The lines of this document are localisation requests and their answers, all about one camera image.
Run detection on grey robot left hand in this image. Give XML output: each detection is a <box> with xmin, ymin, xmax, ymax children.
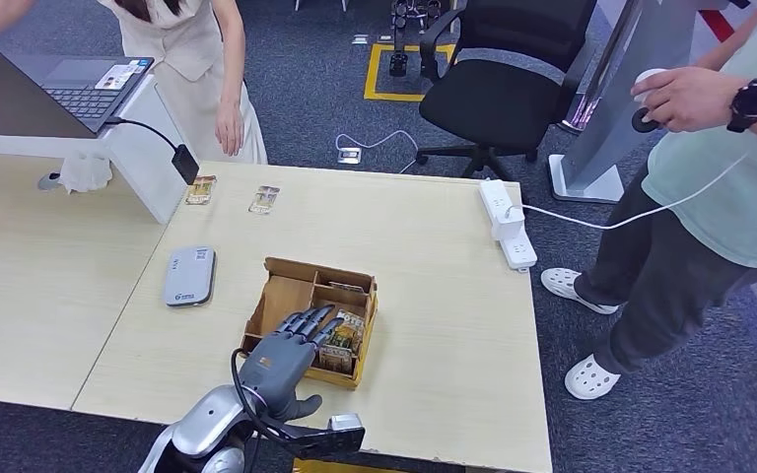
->
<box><xmin>238</xmin><ymin>304</ymin><xmax>347</xmax><ymax>424</ymax></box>

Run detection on person's left hand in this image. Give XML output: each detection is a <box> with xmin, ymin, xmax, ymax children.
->
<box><xmin>213</xmin><ymin>98</ymin><xmax>247</xmax><ymax>158</ymax></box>
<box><xmin>631</xmin><ymin>67</ymin><xmax>742</xmax><ymax>134</ymax></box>

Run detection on white hand controller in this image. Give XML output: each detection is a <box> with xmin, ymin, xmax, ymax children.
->
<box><xmin>633</xmin><ymin>67</ymin><xmax>670</xmax><ymax>105</ymax></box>

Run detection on black round hand controller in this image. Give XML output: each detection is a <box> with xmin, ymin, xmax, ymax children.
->
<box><xmin>631</xmin><ymin>105</ymin><xmax>661</xmax><ymax>134</ymax></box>

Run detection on white ID card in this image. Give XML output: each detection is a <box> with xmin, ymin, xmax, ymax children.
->
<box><xmin>94</xmin><ymin>61</ymin><xmax>139</xmax><ymax>92</ymax></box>

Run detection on person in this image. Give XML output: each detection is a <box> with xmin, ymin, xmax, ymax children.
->
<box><xmin>540</xmin><ymin>0</ymin><xmax>757</xmax><ymax>401</ymax></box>
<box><xmin>0</xmin><ymin>0</ymin><xmax>269</xmax><ymax>165</ymax></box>

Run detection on grey card reader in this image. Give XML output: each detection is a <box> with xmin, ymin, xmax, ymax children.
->
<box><xmin>162</xmin><ymin>245</ymin><xmax>217</xmax><ymax>308</ymax></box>

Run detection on black laptop power adapter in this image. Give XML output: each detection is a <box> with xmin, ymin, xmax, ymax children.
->
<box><xmin>171</xmin><ymin>143</ymin><xmax>201</xmax><ymax>186</ymax></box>

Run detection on black wrist watch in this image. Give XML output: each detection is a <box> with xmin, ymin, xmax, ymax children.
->
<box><xmin>725</xmin><ymin>79</ymin><xmax>757</xmax><ymax>134</ymax></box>

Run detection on grey metal floor stand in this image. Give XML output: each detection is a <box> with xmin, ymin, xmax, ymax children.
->
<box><xmin>548</xmin><ymin>0</ymin><xmax>697</xmax><ymax>204</ymax></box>

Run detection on wooden compartment box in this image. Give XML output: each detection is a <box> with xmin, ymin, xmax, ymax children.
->
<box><xmin>240</xmin><ymin>256</ymin><xmax>379</xmax><ymax>391</ymax></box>

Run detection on white reception counter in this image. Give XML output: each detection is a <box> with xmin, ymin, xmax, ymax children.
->
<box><xmin>0</xmin><ymin>75</ymin><xmax>190</xmax><ymax>226</ymax></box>

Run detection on white crumpled tissue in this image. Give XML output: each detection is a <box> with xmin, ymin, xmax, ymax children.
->
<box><xmin>58</xmin><ymin>153</ymin><xmax>113</xmax><ymax>195</ymax></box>

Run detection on dark grey laptop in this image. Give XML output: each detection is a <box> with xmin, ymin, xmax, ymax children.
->
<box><xmin>0</xmin><ymin>19</ymin><xmax>156</xmax><ymax>140</ymax></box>

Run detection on black wheeled equipment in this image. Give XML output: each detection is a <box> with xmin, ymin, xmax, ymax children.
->
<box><xmin>387</xmin><ymin>0</ymin><xmax>444</xmax><ymax>78</ymax></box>

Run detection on black office chair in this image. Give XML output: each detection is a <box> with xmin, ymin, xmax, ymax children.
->
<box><xmin>415</xmin><ymin>0</ymin><xmax>598</xmax><ymax>180</ymax></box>

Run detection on white charger plug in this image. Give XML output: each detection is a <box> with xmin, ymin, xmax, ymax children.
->
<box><xmin>492</xmin><ymin>205</ymin><xmax>527</xmax><ymax>242</ymax></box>

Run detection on white perforated clog shoe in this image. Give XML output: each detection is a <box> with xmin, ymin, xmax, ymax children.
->
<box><xmin>540</xmin><ymin>267</ymin><xmax>620</xmax><ymax>316</ymax></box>
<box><xmin>564</xmin><ymin>354</ymin><xmax>621</xmax><ymax>401</ymax></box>

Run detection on white power strip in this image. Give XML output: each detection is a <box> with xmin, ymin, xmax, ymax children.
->
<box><xmin>479</xmin><ymin>179</ymin><xmax>539</xmax><ymax>273</ymax></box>

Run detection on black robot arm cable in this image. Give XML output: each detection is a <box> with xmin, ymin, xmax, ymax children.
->
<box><xmin>230</xmin><ymin>347</ymin><xmax>269</xmax><ymax>473</ymax></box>

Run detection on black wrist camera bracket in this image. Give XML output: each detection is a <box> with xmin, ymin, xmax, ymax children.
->
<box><xmin>257</xmin><ymin>414</ymin><xmax>367</xmax><ymax>460</ymax></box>

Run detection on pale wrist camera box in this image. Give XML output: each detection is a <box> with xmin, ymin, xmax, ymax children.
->
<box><xmin>327</xmin><ymin>413</ymin><xmax>365</xmax><ymax>434</ymax></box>

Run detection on black laptop power cable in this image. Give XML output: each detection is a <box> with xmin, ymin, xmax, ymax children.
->
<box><xmin>104</xmin><ymin>117</ymin><xmax>180</xmax><ymax>153</ymax></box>

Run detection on white floor cable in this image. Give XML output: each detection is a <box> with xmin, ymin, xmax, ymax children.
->
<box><xmin>334</xmin><ymin>129</ymin><xmax>419</xmax><ymax>175</ymax></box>

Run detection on white charger cable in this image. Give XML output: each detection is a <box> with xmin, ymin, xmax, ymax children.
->
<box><xmin>508</xmin><ymin>153</ymin><xmax>752</xmax><ymax>231</ymax></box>

